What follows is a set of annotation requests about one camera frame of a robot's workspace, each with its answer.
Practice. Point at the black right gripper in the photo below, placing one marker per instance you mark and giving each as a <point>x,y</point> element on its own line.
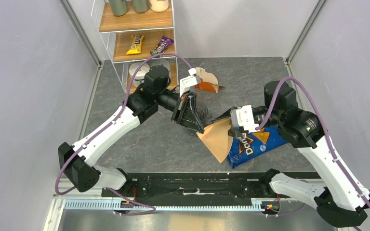
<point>238,133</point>

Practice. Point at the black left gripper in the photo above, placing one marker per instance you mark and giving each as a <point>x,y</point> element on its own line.
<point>185,113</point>

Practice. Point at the black coffee dripper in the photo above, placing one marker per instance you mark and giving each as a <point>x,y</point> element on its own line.
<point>203,113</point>

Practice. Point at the brown paper coffee filter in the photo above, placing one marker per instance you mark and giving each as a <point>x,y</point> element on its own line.
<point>215,138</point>

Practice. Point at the orange coffee filter package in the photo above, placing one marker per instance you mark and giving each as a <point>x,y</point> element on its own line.
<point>208,81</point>

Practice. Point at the white wire wooden shelf rack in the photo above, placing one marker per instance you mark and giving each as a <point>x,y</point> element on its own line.
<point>116,32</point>

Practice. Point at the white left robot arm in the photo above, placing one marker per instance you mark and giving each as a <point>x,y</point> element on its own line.
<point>78,161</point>

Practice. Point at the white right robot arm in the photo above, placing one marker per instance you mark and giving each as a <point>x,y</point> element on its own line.
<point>342,200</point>

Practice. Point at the blue Doritos chip bag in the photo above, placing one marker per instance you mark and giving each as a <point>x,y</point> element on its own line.
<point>255,144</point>

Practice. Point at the purple M&M's candy bag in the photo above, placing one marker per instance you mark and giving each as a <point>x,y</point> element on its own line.
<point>162,46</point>

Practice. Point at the yellow M&M's candy bag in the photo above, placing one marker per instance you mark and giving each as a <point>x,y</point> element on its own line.
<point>135,45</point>

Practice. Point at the cream pump lotion bottle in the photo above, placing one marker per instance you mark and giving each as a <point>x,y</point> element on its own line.
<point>159,5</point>

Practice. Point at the green bottle middle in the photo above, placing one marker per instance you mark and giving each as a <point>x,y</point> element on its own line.
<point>140,6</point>

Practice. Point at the green bottle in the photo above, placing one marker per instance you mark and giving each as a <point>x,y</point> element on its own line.
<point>118,7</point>
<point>140,6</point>

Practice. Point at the green bottle left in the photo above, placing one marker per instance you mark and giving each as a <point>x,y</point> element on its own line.
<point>118,7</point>

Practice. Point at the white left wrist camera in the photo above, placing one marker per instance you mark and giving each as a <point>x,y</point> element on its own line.
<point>186,83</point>

